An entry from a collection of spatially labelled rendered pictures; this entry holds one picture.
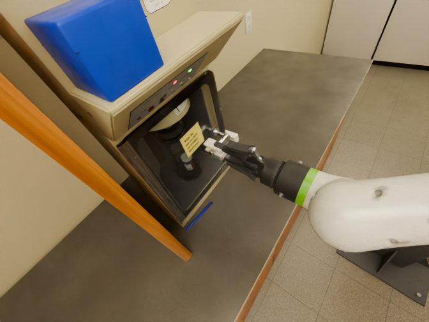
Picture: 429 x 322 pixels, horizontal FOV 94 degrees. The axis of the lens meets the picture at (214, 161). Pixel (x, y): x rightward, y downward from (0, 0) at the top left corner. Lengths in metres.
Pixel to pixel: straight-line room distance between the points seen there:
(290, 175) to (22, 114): 0.44
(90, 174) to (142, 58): 0.18
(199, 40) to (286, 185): 0.34
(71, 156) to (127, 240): 0.60
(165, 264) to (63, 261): 0.41
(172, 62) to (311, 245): 1.60
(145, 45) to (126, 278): 0.71
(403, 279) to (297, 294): 0.65
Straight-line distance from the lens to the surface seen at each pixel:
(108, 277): 0.86
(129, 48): 0.30
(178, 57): 0.35
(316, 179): 0.48
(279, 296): 1.64
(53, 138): 0.30
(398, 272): 1.86
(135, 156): 0.46
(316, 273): 1.70
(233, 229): 0.74
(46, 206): 0.98
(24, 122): 0.29
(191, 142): 0.57
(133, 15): 0.31
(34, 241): 1.06
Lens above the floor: 1.63
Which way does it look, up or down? 50 degrees down
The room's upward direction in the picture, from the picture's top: 17 degrees counter-clockwise
